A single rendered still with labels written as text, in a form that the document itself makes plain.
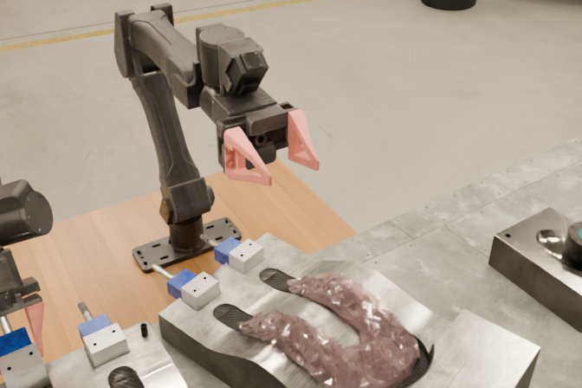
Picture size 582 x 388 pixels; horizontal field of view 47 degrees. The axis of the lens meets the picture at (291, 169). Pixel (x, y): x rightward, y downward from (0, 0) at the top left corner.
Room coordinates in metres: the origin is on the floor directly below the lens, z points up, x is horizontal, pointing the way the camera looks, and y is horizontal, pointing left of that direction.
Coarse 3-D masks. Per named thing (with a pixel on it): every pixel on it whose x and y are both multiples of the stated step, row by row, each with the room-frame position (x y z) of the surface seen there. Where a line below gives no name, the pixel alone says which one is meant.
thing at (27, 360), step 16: (0, 320) 0.65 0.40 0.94; (0, 336) 0.62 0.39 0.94; (16, 336) 0.62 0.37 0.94; (0, 352) 0.60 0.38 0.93; (16, 352) 0.59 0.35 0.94; (32, 352) 0.59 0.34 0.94; (0, 368) 0.57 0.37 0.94; (16, 368) 0.57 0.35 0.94; (32, 368) 0.57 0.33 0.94; (16, 384) 0.56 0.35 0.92; (32, 384) 0.57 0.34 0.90; (48, 384) 0.58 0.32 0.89
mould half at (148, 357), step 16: (144, 320) 0.70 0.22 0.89; (128, 336) 0.66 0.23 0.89; (80, 352) 0.63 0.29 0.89; (144, 352) 0.63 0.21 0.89; (160, 352) 0.63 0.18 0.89; (48, 368) 0.61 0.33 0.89; (64, 368) 0.61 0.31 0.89; (80, 368) 0.61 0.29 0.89; (96, 368) 0.61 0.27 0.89; (112, 368) 0.61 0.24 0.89; (144, 368) 0.61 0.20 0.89; (160, 368) 0.61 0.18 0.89; (176, 368) 0.61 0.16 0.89; (0, 384) 0.58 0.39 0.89; (64, 384) 0.58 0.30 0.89; (80, 384) 0.58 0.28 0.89; (96, 384) 0.58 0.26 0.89; (144, 384) 0.58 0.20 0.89; (160, 384) 0.58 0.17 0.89; (176, 384) 0.59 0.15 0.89
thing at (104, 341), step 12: (84, 312) 0.71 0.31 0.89; (84, 324) 0.68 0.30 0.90; (96, 324) 0.68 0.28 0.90; (108, 324) 0.68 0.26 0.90; (84, 336) 0.65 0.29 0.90; (96, 336) 0.64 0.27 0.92; (108, 336) 0.64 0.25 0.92; (120, 336) 0.64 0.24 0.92; (96, 348) 0.62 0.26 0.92; (108, 348) 0.62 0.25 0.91; (120, 348) 0.63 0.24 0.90; (96, 360) 0.61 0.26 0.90; (108, 360) 0.62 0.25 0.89
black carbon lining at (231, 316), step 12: (264, 276) 0.83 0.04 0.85; (276, 276) 0.83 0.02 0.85; (288, 276) 0.83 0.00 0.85; (276, 288) 0.80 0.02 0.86; (216, 312) 0.75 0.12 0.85; (228, 312) 0.75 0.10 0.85; (240, 312) 0.75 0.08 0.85; (228, 324) 0.72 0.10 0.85; (420, 348) 0.66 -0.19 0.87; (432, 348) 0.63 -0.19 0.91; (420, 360) 0.64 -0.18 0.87; (432, 360) 0.60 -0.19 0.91; (420, 372) 0.62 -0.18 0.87; (408, 384) 0.56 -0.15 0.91
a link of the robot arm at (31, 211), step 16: (0, 192) 0.66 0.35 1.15; (16, 192) 0.65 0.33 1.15; (32, 192) 0.67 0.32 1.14; (0, 208) 0.64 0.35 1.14; (16, 208) 0.64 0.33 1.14; (32, 208) 0.65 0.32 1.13; (48, 208) 0.68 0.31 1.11; (0, 224) 0.64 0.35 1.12; (16, 224) 0.63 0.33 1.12; (32, 224) 0.64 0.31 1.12; (48, 224) 0.66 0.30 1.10; (0, 240) 0.63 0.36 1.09; (16, 240) 0.64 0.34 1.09
